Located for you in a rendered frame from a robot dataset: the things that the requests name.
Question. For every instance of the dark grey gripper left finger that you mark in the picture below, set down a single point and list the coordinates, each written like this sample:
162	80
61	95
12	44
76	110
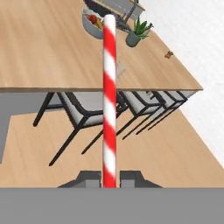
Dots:
87	177

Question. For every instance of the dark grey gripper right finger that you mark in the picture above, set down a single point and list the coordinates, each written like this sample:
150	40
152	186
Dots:
131	177

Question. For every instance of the red and white striped straw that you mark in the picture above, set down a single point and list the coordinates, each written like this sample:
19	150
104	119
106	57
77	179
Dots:
109	87

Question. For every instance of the clear glass cup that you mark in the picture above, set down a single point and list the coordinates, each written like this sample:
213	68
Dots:
120	69

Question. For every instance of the black framed grey chair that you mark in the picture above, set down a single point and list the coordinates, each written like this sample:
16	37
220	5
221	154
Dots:
128	16
84	112
140	102
166	100
180	95

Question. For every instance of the small brown object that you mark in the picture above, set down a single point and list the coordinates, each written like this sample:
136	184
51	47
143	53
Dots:
168	54

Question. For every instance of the green plant in grey pot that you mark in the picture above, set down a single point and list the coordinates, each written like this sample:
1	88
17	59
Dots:
133	38

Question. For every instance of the grey fruit bowl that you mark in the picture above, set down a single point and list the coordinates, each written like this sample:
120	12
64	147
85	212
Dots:
92	30

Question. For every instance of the red apple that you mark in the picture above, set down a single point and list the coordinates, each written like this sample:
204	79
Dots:
92	19

